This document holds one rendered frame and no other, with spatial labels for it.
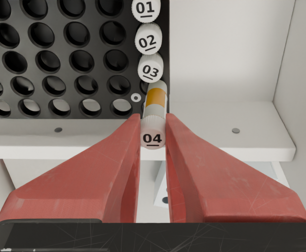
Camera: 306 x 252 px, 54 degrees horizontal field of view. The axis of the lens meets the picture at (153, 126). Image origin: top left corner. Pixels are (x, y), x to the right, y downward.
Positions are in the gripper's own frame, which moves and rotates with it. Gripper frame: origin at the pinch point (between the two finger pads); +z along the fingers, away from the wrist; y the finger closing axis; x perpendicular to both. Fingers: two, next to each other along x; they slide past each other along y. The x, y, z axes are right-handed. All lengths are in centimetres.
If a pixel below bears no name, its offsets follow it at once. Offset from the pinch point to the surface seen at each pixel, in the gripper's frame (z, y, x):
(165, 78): 4.8, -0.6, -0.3
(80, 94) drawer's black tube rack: 5.0, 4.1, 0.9
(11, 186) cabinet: 22.0, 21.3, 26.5
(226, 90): 10.9, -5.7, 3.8
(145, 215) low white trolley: 18.7, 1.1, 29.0
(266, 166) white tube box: 16.0, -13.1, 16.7
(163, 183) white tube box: 14.8, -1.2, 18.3
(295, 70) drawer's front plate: 8.2, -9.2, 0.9
